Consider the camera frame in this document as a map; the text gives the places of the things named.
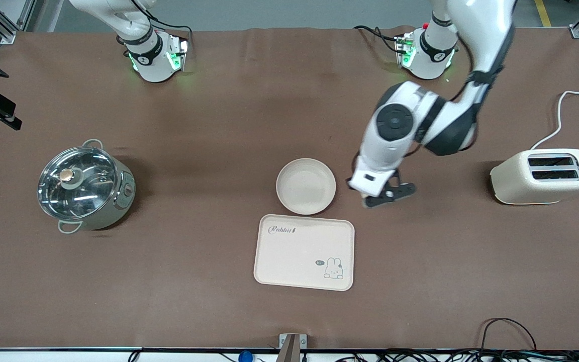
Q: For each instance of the cream round plate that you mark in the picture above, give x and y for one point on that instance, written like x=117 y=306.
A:
x=304 y=186

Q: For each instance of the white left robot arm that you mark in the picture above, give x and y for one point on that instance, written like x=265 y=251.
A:
x=480 y=30

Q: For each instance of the glass pot lid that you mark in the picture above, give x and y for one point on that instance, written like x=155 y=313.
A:
x=81 y=183

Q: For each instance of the cream rabbit print tray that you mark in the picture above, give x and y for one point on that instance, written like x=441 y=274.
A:
x=299 y=251

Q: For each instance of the white two-slot toaster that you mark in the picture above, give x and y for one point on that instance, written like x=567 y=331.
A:
x=520 y=181

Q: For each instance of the steel electric cooking pot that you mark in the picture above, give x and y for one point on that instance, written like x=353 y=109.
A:
x=118 y=198

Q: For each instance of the blue round knob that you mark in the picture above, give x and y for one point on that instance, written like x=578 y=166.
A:
x=245 y=357

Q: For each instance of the grey metal table bracket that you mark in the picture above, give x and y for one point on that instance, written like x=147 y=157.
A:
x=292 y=347

